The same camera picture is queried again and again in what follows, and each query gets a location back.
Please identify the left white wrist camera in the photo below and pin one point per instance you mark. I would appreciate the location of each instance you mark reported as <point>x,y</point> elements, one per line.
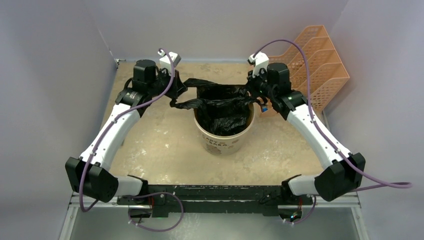
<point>169,60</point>

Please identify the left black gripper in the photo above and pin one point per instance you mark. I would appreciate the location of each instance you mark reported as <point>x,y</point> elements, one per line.
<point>177,87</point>

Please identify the beige round trash bin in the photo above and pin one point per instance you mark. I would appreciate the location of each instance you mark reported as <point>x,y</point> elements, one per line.
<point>224,145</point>

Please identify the black plastic trash bag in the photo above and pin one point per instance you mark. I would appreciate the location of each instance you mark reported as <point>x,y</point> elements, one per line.
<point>221,109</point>

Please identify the blue small bottle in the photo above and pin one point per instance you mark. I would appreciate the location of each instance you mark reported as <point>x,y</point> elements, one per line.
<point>264,108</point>

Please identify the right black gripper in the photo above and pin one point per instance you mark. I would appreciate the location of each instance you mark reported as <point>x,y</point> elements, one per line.
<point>253,81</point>

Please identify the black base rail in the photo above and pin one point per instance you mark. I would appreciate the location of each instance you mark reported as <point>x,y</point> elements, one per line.
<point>268,200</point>

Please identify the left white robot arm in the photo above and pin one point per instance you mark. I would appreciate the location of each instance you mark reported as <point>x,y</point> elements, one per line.
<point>89,173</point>

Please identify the orange plastic file organizer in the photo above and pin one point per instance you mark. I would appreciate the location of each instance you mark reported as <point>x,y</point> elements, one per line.
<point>327,72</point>

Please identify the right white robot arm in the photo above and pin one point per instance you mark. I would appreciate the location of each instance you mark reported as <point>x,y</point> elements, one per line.
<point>338,176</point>

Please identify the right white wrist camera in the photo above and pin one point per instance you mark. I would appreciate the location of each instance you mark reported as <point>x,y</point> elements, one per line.
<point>259,62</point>

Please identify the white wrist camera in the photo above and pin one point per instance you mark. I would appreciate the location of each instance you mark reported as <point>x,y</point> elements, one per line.
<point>259,62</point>
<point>169,60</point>

